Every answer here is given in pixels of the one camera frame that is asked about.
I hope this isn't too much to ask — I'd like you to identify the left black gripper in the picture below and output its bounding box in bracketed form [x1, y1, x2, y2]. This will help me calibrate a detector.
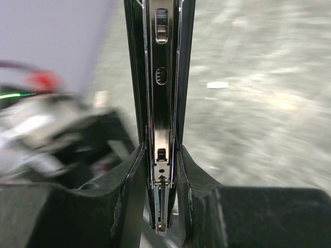
[49, 110, 135, 186]

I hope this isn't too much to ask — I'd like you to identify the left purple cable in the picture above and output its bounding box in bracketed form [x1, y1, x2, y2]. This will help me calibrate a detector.
[0, 59, 39, 72]

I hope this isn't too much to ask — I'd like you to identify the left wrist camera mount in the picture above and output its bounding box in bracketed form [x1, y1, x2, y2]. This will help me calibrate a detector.
[0, 69, 83, 179]

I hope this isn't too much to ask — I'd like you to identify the small staple box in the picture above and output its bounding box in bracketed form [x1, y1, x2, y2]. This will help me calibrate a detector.
[94, 90, 108, 108]

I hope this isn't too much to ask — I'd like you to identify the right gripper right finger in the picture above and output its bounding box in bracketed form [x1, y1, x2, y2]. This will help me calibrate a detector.
[177, 147, 330, 248]

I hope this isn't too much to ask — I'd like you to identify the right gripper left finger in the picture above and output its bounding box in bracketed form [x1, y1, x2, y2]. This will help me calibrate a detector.
[1, 145, 146, 247]

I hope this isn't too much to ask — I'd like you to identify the black stapler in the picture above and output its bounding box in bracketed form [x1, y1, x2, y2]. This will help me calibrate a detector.
[124, 0, 195, 233]

